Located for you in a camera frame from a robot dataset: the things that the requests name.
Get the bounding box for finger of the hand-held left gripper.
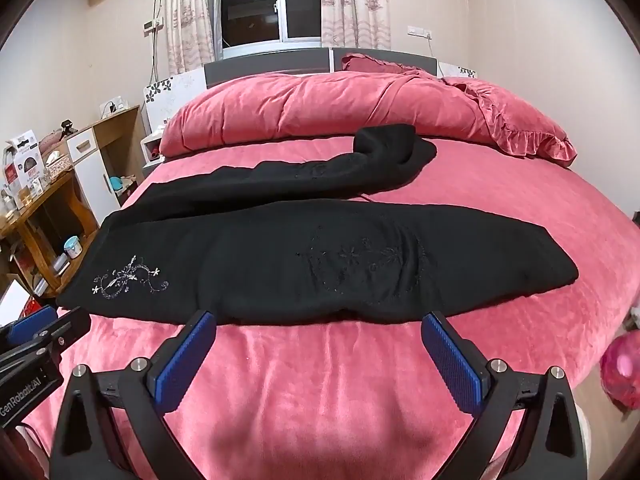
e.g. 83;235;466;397
0;305;58;346
0;308;92;388

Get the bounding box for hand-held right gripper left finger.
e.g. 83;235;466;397
49;309;218;480

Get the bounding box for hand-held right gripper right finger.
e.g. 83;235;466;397
420;310;588;480

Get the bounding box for black embroidered pants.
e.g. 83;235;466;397
56;124;580;327

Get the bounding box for wooden desk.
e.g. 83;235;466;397
0;169;101;297

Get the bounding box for pink bed sheet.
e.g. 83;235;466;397
20;132;640;480

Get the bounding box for woven tissue box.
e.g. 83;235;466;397
45;152;74;177

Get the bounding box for white and red box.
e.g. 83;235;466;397
2;130;42;197

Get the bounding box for pink plush toy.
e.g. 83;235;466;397
600;334;640;411

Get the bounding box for white and wood cabinet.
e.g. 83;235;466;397
65;105;147;211

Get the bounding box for pink pouch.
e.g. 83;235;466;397
37;130;64;154

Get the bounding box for white nightstand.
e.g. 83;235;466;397
140;132;170;177

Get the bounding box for white floral headboard panel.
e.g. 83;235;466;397
142;71;207;137
438;61;479;81

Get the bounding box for pink folded duvet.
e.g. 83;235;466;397
159;70;501;158

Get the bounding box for grey headboard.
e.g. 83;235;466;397
204;47;441;90

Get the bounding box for dark pink ruffled pillow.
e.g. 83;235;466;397
341;52;437;80

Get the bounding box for patterned curtain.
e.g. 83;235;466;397
164;0;221;76
320;0;392;51

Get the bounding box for window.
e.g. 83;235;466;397
214;0;323;50

